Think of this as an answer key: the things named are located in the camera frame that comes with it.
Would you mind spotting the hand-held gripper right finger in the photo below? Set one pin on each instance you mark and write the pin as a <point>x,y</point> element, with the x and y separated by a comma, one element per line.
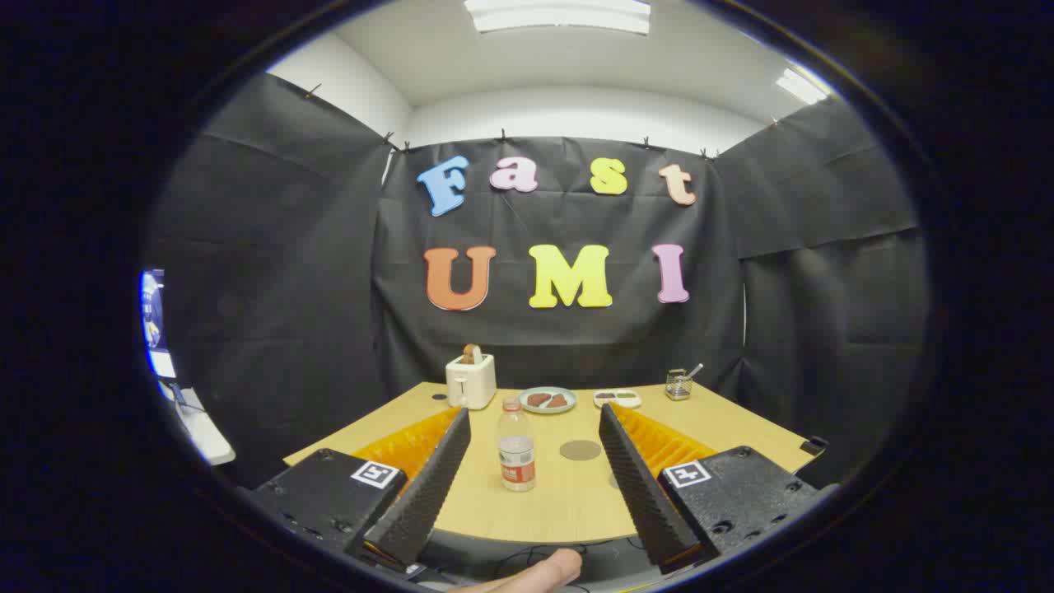
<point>642,486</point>

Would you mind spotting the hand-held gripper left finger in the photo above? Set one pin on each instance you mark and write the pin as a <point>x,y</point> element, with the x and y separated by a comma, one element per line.
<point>428,486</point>

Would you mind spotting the brown round coaster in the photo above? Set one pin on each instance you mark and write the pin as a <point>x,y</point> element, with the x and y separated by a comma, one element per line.
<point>580,450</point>

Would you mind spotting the clear plastic juice bottle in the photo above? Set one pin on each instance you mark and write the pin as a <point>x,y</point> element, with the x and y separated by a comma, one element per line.
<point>516,451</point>

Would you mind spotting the wooden table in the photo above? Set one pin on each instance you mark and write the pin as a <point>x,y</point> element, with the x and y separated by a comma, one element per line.
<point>568,506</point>

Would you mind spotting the white rectangular food tray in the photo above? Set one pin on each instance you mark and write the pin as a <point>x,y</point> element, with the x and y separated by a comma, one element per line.
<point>617,399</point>

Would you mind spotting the white toaster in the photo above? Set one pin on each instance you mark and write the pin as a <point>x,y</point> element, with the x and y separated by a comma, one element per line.
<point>471,383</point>

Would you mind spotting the pale green plate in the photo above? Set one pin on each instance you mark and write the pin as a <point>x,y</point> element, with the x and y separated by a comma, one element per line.
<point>547,408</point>

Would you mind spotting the brown bread slice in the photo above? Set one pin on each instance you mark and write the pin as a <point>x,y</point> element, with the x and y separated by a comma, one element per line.
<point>472,354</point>

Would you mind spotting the black table clamp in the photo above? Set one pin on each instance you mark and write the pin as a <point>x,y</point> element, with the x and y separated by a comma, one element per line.
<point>813,445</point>

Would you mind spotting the white side desk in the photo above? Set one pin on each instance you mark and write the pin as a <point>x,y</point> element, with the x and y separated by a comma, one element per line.
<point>202,432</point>

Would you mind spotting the small ceiling light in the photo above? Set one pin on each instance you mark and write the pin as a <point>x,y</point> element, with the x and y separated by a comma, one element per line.
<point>800,86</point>

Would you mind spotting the long ceiling light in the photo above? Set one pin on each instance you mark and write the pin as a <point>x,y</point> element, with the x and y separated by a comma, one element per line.
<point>560,15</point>

